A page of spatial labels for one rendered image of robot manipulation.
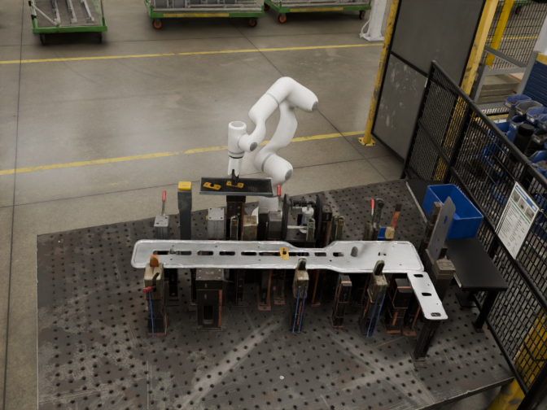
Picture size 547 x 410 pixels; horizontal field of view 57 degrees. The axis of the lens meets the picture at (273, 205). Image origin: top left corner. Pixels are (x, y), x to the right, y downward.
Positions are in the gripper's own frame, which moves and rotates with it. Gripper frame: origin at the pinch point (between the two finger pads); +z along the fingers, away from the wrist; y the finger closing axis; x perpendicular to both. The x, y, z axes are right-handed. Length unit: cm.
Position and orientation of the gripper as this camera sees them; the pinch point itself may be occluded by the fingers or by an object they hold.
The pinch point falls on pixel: (234, 180)
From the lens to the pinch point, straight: 257.1
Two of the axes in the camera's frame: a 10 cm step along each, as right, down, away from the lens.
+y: -1.8, 5.6, -8.1
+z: -0.8, 8.1, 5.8
